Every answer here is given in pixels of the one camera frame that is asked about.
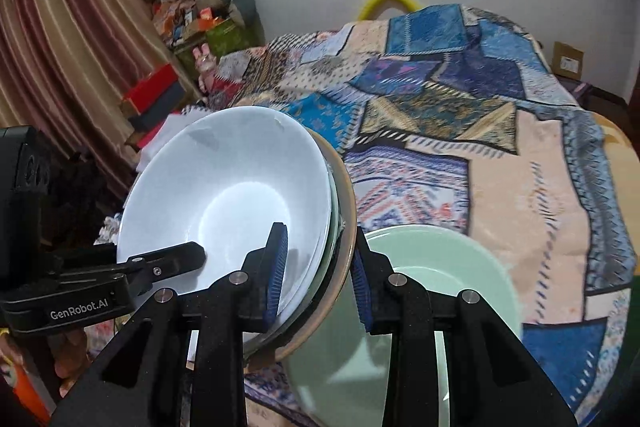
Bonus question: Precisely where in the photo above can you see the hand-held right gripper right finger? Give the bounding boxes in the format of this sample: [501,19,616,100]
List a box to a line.
[350,227,580,427]

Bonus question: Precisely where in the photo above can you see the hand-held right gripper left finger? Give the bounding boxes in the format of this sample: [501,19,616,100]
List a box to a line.
[47,222,291,427]

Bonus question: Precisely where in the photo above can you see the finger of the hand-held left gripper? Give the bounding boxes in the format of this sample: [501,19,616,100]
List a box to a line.
[46,244,121,278]
[115,241,207,303]

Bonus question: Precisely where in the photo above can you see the mint green bowl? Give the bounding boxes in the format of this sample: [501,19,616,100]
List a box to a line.
[272,157,347,338]

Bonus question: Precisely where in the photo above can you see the pink bowl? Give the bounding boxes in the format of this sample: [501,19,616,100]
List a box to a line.
[245,127,358,373]

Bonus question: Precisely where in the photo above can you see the white spotted bowl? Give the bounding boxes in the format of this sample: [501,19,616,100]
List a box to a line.
[117,107,333,335]

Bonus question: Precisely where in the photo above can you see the mint green plate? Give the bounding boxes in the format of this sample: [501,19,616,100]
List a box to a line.
[284,224,525,427]

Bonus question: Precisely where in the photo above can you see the person's left hand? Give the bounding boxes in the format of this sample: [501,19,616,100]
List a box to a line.
[47,331,97,400]

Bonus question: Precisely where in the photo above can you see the white cloth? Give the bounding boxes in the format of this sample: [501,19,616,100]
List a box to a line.
[135,109,201,172]

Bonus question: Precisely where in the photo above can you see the flat red box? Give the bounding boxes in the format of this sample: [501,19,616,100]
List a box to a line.
[139,127,168,148]

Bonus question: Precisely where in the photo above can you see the dark grey box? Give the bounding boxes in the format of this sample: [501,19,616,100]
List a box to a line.
[127,84,186,130]

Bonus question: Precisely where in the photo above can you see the striped brown curtain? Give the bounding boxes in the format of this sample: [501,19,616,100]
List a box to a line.
[0,0,201,198]

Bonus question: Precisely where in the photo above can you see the patchwork blanket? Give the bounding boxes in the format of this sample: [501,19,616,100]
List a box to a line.
[85,3,640,427]

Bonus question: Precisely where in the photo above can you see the pink rabbit toy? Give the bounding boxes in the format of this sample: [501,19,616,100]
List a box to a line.
[192,47,218,95]

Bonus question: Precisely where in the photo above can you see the green bag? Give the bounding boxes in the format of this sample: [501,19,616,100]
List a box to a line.
[206,18,251,55]

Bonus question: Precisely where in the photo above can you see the pile of colourful clutter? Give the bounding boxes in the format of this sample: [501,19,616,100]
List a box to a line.
[152,0,231,48]

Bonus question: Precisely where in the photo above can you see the cardboard box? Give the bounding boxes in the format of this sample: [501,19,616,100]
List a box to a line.
[550,41,585,80]

